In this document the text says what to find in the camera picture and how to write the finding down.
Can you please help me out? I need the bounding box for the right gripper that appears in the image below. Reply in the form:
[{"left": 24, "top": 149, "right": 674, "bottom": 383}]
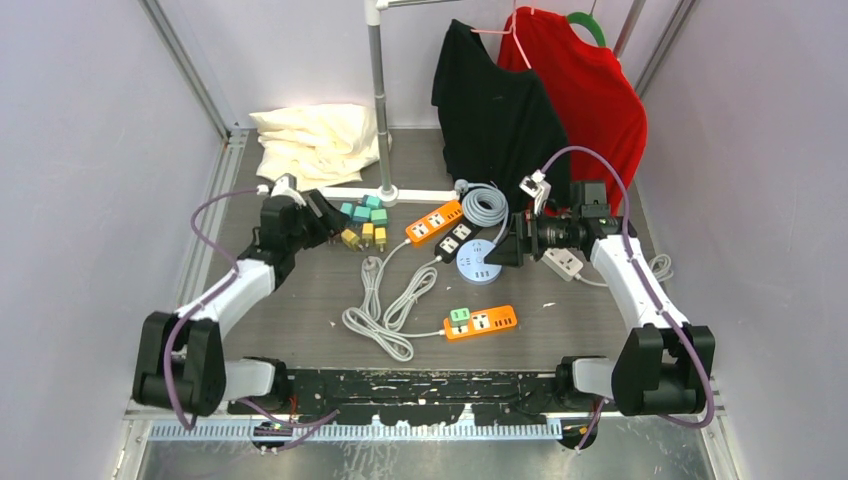
[{"left": 485, "top": 203, "right": 581, "bottom": 268}]

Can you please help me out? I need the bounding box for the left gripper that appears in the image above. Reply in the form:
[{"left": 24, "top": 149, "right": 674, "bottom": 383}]
[{"left": 286, "top": 191, "right": 349, "bottom": 252}]

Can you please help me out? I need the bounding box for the yellow usb charger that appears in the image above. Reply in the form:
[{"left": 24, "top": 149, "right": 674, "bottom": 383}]
[{"left": 340, "top": 229, "right": 363, "bottom": 251}]

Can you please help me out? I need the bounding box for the round blue power strip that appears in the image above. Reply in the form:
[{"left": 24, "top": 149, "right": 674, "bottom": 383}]
[{"left": 456, "top": 239, "right": 502, "bottom": 286}]

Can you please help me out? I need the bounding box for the white usb power strip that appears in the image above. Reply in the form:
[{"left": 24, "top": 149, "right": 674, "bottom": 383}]
[{"left": 542, "top": 249, "right": 584, "bottom": 281}]

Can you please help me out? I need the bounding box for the grey round cable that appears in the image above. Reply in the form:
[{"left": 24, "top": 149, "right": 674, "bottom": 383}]
[{"left": 453, "top": 178, "right": 510, "bottom": 245}]

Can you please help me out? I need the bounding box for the black power strip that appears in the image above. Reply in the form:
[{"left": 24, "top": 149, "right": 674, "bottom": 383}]
[{"left": 434, "top": 219, "right": 482, "bottom": 264}]

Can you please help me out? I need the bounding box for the orange power strip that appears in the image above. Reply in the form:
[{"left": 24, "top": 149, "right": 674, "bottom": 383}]
[
  {"left": 405, "top": 200, "right": 464, "bottom": 246},
  {"left": 443, "top": 305, "right": 518, "bottom": 341}
]

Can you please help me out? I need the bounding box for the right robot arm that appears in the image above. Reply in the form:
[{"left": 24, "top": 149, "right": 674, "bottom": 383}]
[{"left": 485, "top": 177, "right": 716, "bottom": 422}]

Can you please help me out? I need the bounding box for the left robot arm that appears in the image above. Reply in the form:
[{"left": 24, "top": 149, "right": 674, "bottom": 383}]
[{"left": 131, "top": 190, "right": 350, "bottom": 427}]

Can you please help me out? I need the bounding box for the cream folded cloth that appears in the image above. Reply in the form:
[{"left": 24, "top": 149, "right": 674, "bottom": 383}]
[{"left": 250, "top": 103, "right": 379, "bottom": 190}]

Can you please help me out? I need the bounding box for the black t-shirt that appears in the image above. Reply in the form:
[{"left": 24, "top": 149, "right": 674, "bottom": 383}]
[{"left": 431, "top": 20, "right": 569, "bottom": 212}]

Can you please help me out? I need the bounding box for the red t-shirt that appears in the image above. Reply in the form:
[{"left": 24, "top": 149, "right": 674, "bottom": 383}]
[{"left": 497, "top": 6, "right": 648, "bottom": 213}]

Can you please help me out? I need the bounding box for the white clothes rack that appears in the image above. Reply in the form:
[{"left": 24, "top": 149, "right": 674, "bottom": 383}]
[{"left": 321, "top": 0, "right": 459, "bottom": 207}]

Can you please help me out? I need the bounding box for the pink hanger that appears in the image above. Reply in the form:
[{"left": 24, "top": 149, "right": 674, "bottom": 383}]
[{"left": 471, "top": 1, "right": 533, "bottom": 71}]

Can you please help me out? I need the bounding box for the green hanger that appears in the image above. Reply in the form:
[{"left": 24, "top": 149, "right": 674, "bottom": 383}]
[{"left": 566, "top": 7, "right": 607, "bottom": 48}]

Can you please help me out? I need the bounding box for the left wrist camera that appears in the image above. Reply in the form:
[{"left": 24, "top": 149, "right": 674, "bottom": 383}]
[{"left": 256, "top": 173, "right": 306, "bottom": 206}]

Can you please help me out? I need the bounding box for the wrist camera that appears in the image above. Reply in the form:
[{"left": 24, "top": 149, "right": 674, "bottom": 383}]
[
  {"left": 519, "top": 170, "right": 551, "bottom": 216},
  {"left": 256, "top": 173, "right": 306, "bottom": 206}
]

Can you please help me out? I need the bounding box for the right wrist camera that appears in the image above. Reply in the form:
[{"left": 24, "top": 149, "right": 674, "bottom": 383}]
[{"left": 519, "top": 170, "right": 551, "bottom": 216}]

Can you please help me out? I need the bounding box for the white cable of black strip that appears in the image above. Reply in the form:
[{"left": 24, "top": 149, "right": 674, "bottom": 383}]
[{"left": 382, "top": 256, "right": 444, "bottom": 334}]

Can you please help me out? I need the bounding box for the white cable of far strip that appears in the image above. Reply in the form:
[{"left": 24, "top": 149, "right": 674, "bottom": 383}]
[{"left": 341, "top": 307, "right": 446, "bottom": 364}]

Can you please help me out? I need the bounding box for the white cable bundle right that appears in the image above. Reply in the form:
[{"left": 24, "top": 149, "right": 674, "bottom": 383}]
[{"left": 574, "top": 254, "right": 676, "bottom": 289}]

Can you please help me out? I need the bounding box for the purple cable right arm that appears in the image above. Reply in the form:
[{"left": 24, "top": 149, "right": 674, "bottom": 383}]
[{"left": 540, "top": 145, "right": 717, "bottom": 453}]

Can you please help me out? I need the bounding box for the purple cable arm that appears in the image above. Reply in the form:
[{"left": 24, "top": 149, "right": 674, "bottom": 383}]
[
  {"left": 162, "top": 186, "right": 340, "bottom": 453},
  {"left": 540, "top": 145, "right": 717, "bottom": 453}
]

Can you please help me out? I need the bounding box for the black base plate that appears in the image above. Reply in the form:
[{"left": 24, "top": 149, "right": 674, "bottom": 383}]
[{"left": 226, "top": 369, "right": 600, "bottom": 450}]

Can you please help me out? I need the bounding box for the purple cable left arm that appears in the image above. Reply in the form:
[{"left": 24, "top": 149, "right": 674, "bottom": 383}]
[{"left": 162, "top": 186, "right": 340, "bottom": 453}]

